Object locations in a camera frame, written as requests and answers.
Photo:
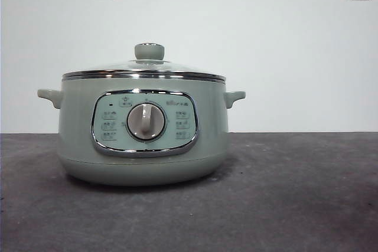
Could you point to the pale green electric pot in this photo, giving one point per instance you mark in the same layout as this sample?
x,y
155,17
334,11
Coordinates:
x,y
76,122

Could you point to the glass lid with green knob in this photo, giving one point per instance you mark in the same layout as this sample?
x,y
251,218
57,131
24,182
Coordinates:
x,y
149,52

